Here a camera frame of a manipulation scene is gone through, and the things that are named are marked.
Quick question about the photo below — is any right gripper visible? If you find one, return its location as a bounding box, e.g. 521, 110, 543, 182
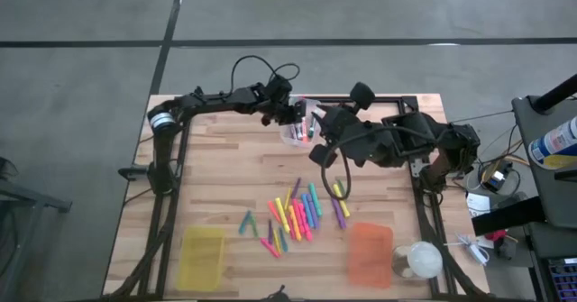
314, 105, 362, 148

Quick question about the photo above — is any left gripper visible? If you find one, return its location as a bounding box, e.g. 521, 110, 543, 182
259, 92, 308, 127

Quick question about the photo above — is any blue marker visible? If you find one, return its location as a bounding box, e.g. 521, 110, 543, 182
300, 193, 316, 229

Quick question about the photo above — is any pink marker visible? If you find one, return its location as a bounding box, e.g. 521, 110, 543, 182
298, 202, 315, 243
259, 237, 282, 260
291, 197, 304, 224

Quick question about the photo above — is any golden yellow marker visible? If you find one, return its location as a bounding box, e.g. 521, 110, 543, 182
288, 205, 303, 243

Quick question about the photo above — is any clear plastic bin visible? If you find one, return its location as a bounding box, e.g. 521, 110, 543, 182
279, 95, 323, 149

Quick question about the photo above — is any yellow translucent tray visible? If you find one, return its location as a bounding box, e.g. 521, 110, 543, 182
174, 225, 226, 293

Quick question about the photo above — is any white paper card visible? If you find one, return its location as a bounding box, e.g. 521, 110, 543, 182
465, 192, 493, 218

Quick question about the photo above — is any small power adapter box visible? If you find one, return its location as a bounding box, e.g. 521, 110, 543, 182
480, 169, 514, 194

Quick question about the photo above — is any blue white spray can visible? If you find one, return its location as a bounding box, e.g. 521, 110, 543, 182
527, 115, 577, 170

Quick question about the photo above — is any black pole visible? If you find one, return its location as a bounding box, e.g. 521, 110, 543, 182
531, 73, 577, 114

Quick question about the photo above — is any grey cart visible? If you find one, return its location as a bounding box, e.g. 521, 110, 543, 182
511, 95, 577, 230

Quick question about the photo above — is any dark storage crate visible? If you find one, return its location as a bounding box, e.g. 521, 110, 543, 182
545, 256, 577, 302

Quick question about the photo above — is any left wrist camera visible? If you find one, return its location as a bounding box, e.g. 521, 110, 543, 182
265, 75, 293, 105

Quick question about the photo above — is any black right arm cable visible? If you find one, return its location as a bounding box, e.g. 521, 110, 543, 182
318, 128, 407, 202

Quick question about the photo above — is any black table frame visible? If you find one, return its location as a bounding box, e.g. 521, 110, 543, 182
101, 95, 493, 301

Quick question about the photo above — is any black base bracket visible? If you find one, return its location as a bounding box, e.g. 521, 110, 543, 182
117, 165, 154, 181

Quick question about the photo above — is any white cable bundle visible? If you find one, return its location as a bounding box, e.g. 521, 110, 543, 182
453, 233, 490, 267

